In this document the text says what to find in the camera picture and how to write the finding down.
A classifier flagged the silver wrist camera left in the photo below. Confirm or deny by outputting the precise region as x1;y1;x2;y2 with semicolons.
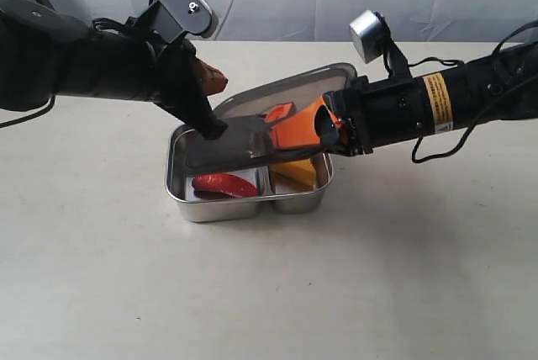
133;0;218;45

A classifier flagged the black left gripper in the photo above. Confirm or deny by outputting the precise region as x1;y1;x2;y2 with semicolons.
92;42;228;140

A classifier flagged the red toy sausage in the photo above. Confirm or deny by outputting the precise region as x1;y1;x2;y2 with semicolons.
192;173;259;198

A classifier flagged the dark transparent lid orange seal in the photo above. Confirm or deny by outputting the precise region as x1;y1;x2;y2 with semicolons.
180;63;356;176

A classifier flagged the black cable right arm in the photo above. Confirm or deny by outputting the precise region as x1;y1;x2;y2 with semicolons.
403;19;538;164

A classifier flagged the yellow toy cheese wedge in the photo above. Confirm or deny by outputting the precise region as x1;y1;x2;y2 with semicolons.
270;159;317;187

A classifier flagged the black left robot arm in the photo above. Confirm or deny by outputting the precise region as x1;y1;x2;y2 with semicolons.
1;0;227;140

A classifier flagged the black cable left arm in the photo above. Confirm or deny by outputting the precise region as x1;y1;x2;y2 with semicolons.
0;97;55;130

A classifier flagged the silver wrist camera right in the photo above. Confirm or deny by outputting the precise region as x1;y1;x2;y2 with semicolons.
349;10;411;78

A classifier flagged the steel two-compartment lunch box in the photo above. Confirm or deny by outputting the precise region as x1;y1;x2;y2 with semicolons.
165;125;333;223

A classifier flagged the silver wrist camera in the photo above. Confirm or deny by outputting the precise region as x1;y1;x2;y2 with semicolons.
349;10;411;78
133;0;218;45

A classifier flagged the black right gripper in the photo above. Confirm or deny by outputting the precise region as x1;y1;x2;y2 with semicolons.
264;77;425;156

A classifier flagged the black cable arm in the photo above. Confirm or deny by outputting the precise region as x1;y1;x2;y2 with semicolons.
0;97;55;130
403;19;538;164

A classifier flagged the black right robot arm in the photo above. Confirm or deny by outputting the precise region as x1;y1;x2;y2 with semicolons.
269;42;537;159

